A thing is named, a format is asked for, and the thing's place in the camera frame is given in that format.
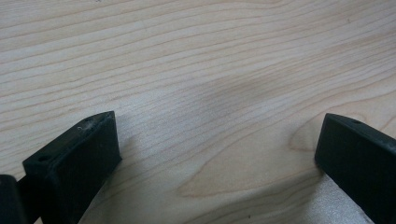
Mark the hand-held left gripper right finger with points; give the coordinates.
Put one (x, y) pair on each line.
(361, 161)

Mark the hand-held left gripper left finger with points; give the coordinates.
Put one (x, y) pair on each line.
(74, 161)

